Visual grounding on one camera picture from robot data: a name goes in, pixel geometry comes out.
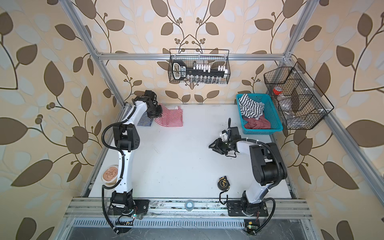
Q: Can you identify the red cap plastic bottle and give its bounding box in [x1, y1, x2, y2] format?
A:
[273, 87, 292, 111]

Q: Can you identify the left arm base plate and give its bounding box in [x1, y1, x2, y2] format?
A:
[107, 199, 150, 216]

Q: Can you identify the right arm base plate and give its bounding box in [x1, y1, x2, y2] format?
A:
[226, 201, 269, 217]

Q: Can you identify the small tape roll on rail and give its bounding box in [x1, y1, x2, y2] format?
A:
[185, 200, 195, 212]

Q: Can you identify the black wire basket back wall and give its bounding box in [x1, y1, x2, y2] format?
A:
[168, 48, 231, 85]

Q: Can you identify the maroon tank top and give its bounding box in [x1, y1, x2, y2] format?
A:
[242, 116, 271, 130]

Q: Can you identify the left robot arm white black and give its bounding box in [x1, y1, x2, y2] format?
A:
[102, 90, 163, 215]

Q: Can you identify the black wire basket right wall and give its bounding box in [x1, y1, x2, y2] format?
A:
[264, 62, 334, 130]

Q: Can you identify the black white tool rack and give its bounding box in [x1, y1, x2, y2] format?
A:
[168, 60, 230, 82]

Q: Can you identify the black wire basket wall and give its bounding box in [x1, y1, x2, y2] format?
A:
[168, 48, 231, 85]
[264, 62, 334, 130]

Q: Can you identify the red white striped tank top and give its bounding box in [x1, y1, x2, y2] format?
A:
[155, 104, 184, 127]

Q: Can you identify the black white striped tank top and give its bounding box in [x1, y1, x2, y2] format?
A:
[238, 94, 265, 120]

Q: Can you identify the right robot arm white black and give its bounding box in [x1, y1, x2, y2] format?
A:
[209, 119, 288, 217]

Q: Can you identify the blue white striped tank top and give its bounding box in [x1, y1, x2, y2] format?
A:
[121, 105, 154, 127]

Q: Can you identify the teal plastic basket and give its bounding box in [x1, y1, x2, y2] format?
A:
[236, 93, 283, 135]

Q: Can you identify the aluminium front rail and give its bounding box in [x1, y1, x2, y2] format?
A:
[65, 198, 313, 220]

